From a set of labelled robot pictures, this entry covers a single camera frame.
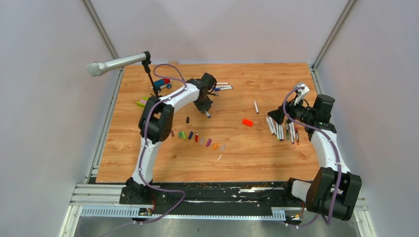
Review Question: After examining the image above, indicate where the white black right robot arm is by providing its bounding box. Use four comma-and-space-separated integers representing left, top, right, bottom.
267, 94, 362, 221

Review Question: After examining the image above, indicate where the brown cap marker pen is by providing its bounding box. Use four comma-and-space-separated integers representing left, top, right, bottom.
265, 116, 275, 135

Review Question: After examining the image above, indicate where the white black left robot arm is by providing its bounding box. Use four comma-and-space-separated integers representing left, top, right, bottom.
120, 73, 216, 204

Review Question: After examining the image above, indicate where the silver microphone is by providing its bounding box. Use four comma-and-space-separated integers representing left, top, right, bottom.
87, 51, 151, 77

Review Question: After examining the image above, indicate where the orange red eraser block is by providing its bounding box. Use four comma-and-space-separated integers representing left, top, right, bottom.
242, 119, 254, 127

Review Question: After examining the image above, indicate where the dark green grey marker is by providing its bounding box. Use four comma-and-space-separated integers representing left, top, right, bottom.
285, 123, 290, 141

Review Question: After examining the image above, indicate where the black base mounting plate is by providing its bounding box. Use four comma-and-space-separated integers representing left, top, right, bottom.
119, 181, 322, 218

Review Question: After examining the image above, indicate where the slotted grey cable duct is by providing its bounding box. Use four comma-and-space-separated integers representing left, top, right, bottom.
80, 206, 287, 221

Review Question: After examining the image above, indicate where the black cap marker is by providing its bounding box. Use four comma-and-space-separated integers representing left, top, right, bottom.
253, 100, 259, 114

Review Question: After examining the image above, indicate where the light green cap marker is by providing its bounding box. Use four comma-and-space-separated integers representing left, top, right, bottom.
275, 122, 281, 141

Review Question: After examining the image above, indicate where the purple cap marker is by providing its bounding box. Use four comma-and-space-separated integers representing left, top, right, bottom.
216, 85, 233, 89
288, 122, 295, 144

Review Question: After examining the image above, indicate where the green pink yellow block stack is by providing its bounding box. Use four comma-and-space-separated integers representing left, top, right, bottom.
136, 96, 149, 108

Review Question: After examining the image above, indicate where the blue red toy truck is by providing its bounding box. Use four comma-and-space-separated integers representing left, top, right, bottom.
153, 78, 172, 93

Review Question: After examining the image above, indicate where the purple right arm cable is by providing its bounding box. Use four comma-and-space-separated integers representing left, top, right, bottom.
282, 85, 343, 229

